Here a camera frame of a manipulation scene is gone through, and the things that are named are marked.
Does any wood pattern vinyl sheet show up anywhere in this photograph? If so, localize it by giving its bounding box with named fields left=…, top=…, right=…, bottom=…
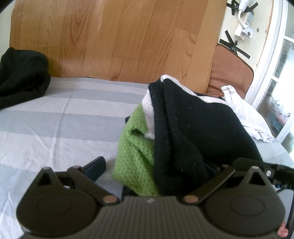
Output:
left=10, top=0, right=226, bottom=93

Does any black folded garment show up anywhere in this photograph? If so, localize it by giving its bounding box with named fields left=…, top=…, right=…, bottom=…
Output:
left=0, top=47, right=51, bottom=109

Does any white power strip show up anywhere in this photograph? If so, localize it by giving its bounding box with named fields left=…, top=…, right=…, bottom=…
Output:
left=243, top=11, right=254, bottom=25

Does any green black white knit sweater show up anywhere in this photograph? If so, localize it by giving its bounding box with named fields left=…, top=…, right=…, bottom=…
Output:
left=113, top=75, right=262, bottom=197

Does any brown cushion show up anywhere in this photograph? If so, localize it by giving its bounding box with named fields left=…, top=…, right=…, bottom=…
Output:
left=205, top=44, right=254, bottom=98

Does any white crumpled garment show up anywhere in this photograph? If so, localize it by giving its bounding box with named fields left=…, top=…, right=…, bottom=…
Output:
left=221, top=85, right=274, bottom=143

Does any white plug adapter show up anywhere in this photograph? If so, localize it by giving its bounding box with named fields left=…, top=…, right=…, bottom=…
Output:
left=234, top=24, right=253, bottom=40

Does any white window frame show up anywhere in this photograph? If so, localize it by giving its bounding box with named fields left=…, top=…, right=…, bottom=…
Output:
left=247, top=1, right=293, bottom=155

